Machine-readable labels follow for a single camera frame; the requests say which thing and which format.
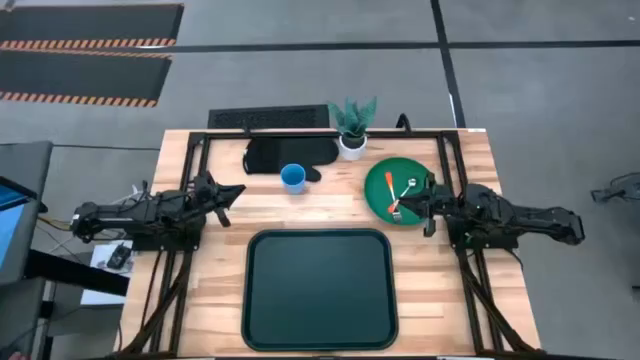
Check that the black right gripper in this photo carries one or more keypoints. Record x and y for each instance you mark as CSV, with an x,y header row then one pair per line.
x,y
441,205

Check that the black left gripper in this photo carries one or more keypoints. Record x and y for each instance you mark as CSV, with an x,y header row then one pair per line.
x,y
207,192

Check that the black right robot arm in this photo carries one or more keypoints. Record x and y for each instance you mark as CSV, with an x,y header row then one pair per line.
x,y
500,215

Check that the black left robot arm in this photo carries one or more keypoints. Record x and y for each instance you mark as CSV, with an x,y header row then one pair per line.
x,y
150,212

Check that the green round plate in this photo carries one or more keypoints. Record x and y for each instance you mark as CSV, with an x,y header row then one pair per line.
x,y
377,192

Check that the blue plastic cup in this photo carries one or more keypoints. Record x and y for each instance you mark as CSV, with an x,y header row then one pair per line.
x,y
293,178

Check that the dark green serving tray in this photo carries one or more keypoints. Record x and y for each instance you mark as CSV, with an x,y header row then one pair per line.
x,y
320,290

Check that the black oven mitt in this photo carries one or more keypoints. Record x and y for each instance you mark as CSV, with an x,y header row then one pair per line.
x,y
285,155

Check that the black keyboard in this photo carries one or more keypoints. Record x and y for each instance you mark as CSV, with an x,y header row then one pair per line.
x,y
267,117

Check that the green plant in white pot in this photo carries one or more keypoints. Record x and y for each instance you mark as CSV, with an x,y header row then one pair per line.
x,y
353,145

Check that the small black handheld device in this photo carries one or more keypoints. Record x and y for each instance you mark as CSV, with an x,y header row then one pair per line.
x,y
119,257

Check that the white paper sheet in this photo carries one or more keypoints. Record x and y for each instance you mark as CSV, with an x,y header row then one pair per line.
x,y
100,295

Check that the black hazard-striped floor mat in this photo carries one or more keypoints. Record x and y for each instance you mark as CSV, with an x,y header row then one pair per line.
x,y
90,22
80,75

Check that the grey stand base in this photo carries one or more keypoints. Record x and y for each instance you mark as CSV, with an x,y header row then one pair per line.
x,y
620,190

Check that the monitor with blue screen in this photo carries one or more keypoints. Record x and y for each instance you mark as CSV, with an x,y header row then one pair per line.
x,y
10,225

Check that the black aluminium table frame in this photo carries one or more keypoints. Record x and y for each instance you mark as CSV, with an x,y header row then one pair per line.
x,y
325,134

